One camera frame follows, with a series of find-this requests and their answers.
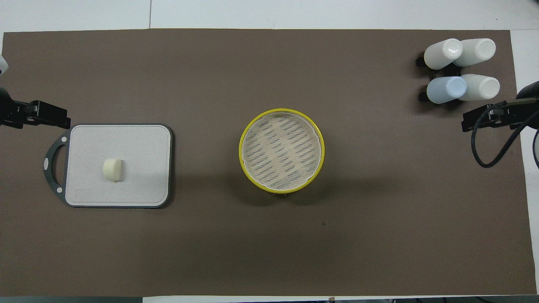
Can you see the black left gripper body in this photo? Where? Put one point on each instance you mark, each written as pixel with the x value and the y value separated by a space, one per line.
pixel 17 114

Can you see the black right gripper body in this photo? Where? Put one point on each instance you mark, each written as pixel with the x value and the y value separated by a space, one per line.
pixel 509 117

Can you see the white steamed bun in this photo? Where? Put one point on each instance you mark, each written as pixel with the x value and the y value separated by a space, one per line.
pixel 111 169

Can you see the yellow-rimmed woven steamer lid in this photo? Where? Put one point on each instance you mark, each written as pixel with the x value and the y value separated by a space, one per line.
pixel 282 147

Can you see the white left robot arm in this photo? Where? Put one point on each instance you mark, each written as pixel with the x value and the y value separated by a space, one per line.
pixel 2 94

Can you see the white plastic cup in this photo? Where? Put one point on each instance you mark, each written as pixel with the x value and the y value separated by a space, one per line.
pixel 440 57
pixel 482 87
pixel 478 50

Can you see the light blue plastic cup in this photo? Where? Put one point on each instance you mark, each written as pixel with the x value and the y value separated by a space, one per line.
pixel 444 89

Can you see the black cup rack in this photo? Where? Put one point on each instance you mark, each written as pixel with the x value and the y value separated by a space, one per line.
pixel 421 62

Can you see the grey cutting board dark rim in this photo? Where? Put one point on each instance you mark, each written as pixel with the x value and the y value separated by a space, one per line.
pixel 126 189

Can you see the brown table mat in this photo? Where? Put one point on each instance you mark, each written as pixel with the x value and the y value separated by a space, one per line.
pixel 269 244

